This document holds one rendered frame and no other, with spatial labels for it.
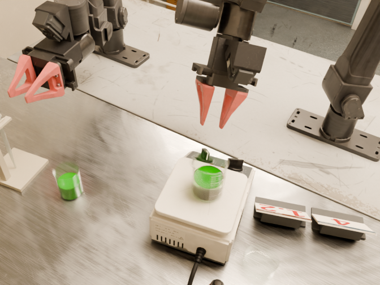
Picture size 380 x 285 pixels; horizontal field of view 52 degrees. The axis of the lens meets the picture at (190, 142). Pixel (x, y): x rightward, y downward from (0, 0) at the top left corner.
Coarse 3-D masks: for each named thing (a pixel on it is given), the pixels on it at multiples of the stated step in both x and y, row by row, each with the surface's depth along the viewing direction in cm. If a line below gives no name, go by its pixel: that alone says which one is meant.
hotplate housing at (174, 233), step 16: (240, 208) 61; (160, 224) 59; (176, 224) 58; (160, 240) 62; (176, 240) 60; (192, 240) 59; (208, 240) 57; (224, 240) 57; (208, 256) 60; (224, 256) 59
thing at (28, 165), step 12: (0, 120) 63; (0, 156) 66; (24, 156) 74; (36, 156) 75; (0, 168) 68; (12, 168) 72; (24, 168) 72; (36, 168) 72; (0, 180) 70; (12, 180) 70; (24, 180) 70
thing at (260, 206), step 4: (260, 204) 69; (260, 208) 65; (264, 208) 66; (268, 208) 66; (272, 208) 67; (276, 208) 68; (280, 208) 68; (280, 212) 65; (284, 212) 66; (288, 212) 66; (292, 212) 67; (296, 212) 67; (300, 212) 68; (300, 216) 65; (304, 216) 65
